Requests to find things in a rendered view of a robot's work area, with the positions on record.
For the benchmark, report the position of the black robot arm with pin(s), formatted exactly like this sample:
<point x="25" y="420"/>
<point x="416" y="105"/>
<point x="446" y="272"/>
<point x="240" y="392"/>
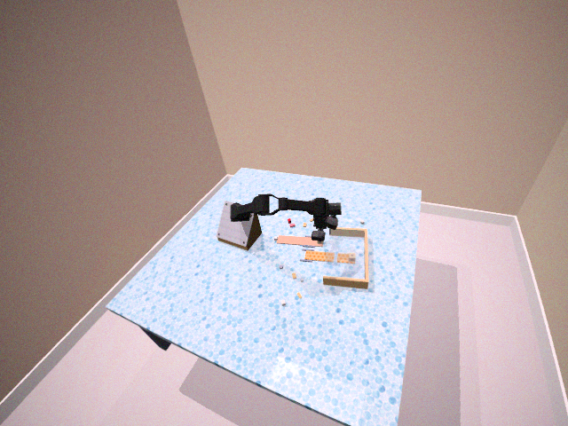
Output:
<point x="319" y="207"/>

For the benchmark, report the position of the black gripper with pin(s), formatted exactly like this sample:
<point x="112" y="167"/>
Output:
<point x="319" y="224"/>

